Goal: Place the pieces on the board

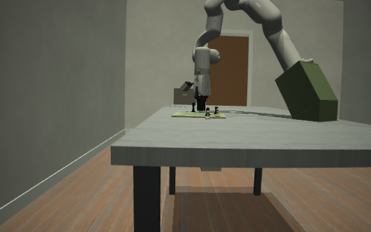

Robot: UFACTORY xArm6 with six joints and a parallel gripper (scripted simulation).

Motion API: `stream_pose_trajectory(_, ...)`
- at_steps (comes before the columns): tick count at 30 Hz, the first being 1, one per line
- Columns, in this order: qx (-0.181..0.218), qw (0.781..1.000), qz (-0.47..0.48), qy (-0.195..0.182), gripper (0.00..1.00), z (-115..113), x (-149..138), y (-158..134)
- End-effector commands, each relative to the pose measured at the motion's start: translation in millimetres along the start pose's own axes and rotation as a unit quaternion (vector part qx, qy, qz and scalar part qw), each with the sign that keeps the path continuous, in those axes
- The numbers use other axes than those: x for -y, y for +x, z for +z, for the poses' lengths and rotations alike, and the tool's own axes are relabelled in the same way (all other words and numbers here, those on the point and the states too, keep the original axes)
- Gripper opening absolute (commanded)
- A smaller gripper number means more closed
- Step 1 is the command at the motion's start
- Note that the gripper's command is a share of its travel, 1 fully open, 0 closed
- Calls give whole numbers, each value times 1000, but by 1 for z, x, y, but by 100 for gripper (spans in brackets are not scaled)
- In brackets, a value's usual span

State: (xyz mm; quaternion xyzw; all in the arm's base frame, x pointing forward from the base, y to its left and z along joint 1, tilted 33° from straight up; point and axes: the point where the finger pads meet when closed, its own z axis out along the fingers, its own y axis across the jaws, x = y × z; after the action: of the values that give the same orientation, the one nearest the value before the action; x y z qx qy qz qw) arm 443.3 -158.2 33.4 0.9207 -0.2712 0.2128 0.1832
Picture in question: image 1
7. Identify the green and cream chessboard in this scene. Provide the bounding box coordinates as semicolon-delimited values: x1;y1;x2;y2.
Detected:
172;112;225;119

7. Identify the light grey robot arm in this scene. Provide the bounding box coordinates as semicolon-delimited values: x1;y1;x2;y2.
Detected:
193;0;314;75

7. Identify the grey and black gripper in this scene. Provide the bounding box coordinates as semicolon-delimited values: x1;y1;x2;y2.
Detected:
193;74;211;111

